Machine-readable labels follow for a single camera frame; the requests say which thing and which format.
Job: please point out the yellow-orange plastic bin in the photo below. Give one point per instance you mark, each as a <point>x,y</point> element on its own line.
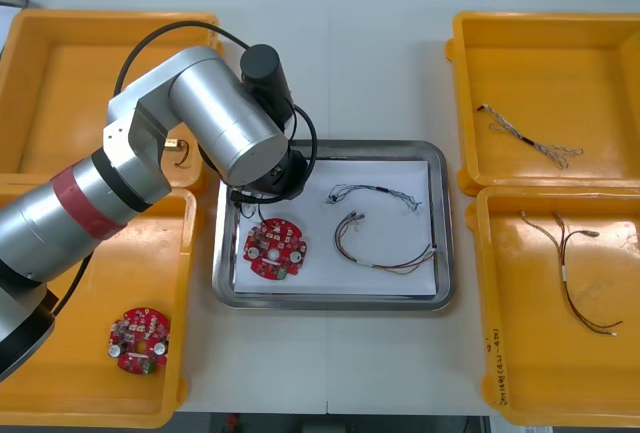
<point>75,83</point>
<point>75,378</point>
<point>550,68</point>
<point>525,343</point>

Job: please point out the round red circuit board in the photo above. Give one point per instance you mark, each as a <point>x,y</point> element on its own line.
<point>265,258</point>
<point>135,358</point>

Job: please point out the steel tray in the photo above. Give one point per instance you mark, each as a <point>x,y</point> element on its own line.
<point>450,233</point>

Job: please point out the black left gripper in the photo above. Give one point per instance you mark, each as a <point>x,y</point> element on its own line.
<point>287,178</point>

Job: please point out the silver-grey and black left arm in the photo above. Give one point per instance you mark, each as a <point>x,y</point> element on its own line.
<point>220,103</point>

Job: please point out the small metal solenoid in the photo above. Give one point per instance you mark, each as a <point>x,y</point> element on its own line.
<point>172,143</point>

